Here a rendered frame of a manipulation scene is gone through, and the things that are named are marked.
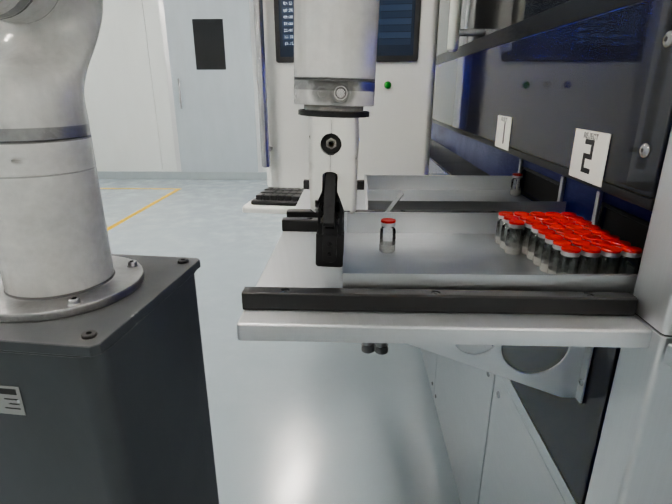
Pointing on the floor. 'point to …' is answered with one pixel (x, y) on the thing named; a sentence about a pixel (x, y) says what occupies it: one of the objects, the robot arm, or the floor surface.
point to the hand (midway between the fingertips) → (330, 248)
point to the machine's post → (643, 380)
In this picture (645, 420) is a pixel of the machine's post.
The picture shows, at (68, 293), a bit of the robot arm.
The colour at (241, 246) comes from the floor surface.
